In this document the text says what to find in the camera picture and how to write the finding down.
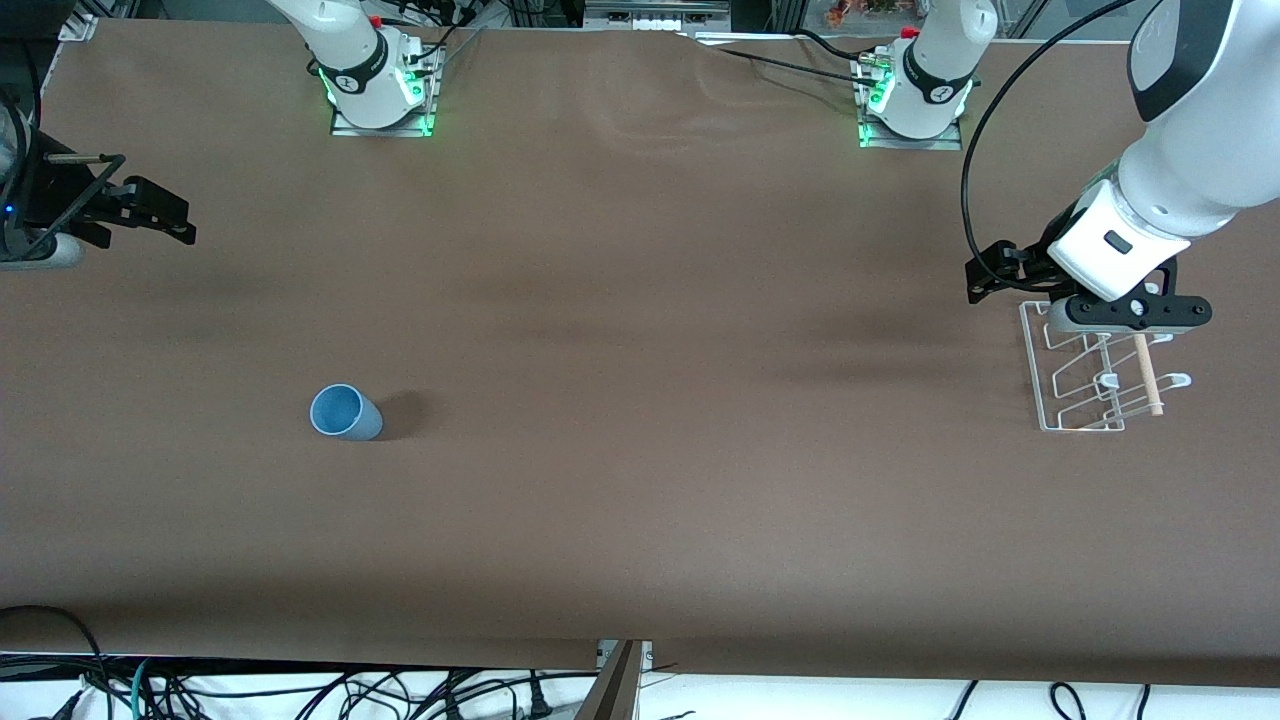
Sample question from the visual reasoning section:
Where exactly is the light blue plastic cup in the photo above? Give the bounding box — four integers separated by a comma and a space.
310, 383, 384, 441

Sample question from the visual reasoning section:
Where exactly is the orange clutter item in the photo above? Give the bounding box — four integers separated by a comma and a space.
825, 0, 901, 26

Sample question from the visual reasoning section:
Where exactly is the grey box with white sockets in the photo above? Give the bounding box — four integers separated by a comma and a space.
585, 0, 731, 29

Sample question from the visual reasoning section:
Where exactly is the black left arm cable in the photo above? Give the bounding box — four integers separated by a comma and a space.
960, 0, 1176, 271

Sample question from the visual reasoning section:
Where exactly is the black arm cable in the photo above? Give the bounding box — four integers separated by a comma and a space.
0, 40, 126, 261
960, 0, 1176, 271

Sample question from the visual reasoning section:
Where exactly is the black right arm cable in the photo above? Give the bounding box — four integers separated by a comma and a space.
0, 40, 126, 261

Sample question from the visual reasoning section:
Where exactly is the white wire cup rack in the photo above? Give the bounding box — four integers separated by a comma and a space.
1018, 298, 1193, 433

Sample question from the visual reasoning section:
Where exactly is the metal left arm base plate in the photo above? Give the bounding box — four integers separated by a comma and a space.
858, 55, 966, 151

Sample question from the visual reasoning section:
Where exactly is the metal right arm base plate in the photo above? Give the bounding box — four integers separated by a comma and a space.
330, 45, 444, 139

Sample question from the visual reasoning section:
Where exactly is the black cable on table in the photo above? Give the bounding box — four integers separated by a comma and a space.
690, 28, 886, 89

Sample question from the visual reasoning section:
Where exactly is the black looped floor cable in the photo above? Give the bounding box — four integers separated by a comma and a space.
0, 605, 106, 720

